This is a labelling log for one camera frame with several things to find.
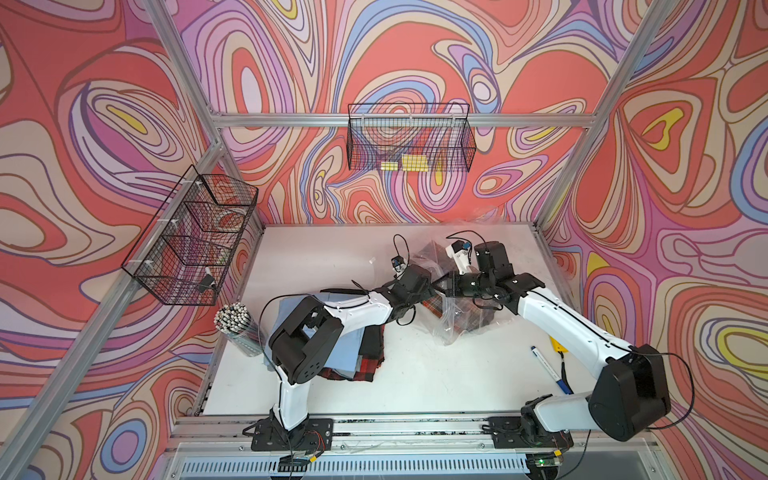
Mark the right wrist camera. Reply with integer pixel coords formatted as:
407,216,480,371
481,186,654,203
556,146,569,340
445,240,473,275

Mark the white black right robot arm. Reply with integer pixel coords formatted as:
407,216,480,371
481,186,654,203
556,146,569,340
445,240,671,442

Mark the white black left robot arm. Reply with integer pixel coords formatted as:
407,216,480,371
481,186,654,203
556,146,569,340
268,265,435,433

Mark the yellow tool on table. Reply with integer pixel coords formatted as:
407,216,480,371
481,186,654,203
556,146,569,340
549,336,568,354

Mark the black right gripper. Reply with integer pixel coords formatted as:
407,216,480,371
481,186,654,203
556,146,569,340
431,271,493,299

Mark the brown multicolour plaid shirt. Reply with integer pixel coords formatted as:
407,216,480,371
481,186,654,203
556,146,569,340
412,240,493,345

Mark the blue white marker pen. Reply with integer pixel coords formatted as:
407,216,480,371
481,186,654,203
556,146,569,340
530,346,572,395

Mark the black wire basket wall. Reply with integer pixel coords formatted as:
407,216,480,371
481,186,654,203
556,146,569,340
121,166,258,306
346,101,477,173

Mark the red black plaid shirt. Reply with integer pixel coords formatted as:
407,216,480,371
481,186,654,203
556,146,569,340
319,356,385,382

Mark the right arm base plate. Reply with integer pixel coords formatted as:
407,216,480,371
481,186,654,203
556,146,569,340
481,415,574,451

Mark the bundle of rods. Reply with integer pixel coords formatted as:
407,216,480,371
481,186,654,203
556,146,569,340
214,303,263,357

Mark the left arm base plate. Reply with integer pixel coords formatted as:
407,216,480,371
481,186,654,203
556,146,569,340
242,417,334,453

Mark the black wire basket left wall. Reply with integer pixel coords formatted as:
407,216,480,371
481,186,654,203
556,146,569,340
121,166,258,306

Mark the black wire basket back wall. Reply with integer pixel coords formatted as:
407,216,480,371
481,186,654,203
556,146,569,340
346,101,477,173

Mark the light blue shirt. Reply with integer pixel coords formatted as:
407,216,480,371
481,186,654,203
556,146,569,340
270,292,364,381

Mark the yellow block in basket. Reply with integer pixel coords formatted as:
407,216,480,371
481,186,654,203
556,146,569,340
379,154,430,173

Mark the clear plastic vacuum bag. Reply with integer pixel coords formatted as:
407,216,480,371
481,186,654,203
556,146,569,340
410,221,502,346

